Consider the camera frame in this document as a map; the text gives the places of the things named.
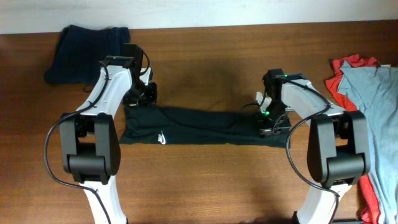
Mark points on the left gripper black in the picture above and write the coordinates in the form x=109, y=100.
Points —
x=152, y=96

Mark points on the black t-shirt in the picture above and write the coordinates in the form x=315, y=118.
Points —
x=153, y=124

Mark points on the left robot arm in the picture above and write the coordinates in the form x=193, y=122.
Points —
x=90, y=146

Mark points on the folded navy blue garment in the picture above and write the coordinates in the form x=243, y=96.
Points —
x=79, y=50

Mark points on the light blue garment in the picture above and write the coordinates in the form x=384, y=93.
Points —
x=373, y=91

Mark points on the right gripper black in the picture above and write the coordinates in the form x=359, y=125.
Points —
x=265, y=129

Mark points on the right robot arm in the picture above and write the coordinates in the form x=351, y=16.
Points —
x=338, y=146

